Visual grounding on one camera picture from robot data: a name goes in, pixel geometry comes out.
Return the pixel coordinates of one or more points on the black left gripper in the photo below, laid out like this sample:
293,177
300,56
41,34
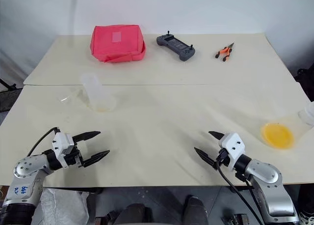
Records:
76,160

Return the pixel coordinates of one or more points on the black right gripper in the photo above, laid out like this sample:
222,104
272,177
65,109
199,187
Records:
222,158

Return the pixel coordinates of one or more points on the plastic flask with orange liquid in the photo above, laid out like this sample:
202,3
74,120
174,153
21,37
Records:
98,94

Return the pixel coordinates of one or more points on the clear plastic funnel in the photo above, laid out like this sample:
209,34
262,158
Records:
73,96

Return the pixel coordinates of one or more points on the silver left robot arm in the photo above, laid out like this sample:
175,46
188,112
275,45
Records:
27,166

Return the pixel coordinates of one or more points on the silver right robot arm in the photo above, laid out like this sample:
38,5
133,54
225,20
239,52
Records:
265,171

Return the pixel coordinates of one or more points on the dark rounded shape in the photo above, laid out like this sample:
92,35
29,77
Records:
196,210
133,215

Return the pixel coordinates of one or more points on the white plastic bag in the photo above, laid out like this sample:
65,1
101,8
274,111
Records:
61,207

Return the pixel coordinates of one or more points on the orange black pliers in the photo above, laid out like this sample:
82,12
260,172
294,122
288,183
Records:
225,51

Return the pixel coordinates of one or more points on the dark tripod stand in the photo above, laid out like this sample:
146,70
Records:
8,97

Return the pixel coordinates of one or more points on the grey handheld controller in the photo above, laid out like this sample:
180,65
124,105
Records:
175,45

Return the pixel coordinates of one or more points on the red fabric bag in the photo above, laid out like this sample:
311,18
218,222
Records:
115,42

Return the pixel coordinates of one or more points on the black office chair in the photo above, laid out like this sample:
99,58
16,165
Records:
305,85

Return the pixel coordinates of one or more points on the dark object with white mesh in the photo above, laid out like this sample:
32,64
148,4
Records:
306,205

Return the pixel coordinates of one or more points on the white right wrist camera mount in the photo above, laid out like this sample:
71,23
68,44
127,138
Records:
233,146

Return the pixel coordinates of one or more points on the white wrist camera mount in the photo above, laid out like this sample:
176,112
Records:
60,142
233,146

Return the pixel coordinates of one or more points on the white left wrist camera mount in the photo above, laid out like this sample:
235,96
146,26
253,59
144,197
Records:
60,142

